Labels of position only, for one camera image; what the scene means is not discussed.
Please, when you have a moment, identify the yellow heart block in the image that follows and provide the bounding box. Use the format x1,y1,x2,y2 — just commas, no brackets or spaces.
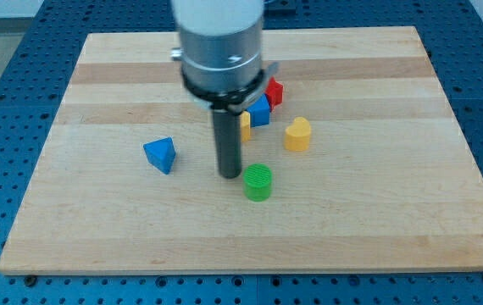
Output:
284,117,312,152

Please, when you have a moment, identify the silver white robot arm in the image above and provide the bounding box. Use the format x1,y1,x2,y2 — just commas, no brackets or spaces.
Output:
171,0,266,179

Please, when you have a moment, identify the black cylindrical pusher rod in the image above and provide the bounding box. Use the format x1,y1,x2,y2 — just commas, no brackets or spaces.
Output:
212,111,242,179

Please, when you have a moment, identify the red star block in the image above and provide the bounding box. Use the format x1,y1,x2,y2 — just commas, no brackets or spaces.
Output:
264,77,284,112

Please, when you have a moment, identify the black cable clamp ring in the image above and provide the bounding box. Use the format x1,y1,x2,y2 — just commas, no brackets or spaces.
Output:
180,61,280,115

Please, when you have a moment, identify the yellow block behind rod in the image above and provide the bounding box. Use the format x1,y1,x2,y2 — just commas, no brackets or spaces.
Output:
240,111,251,142

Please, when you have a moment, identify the green cylinder block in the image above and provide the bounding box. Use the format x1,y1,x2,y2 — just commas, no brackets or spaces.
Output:
242,164,273,202

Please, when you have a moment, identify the blue triangle block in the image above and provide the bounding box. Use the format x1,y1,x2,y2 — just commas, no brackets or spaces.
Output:
143,137,176,175

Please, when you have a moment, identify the blue cube block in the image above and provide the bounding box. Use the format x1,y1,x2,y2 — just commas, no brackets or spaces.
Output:
247,95,270,127

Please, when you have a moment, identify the wooden board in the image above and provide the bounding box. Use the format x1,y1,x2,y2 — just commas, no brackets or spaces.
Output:
0,26,483,275

